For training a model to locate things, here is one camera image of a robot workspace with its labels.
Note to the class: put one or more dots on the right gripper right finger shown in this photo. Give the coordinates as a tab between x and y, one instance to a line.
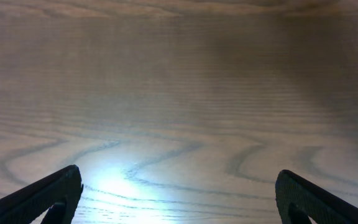
301	201

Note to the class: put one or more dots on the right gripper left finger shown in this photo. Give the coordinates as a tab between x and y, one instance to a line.
57	195

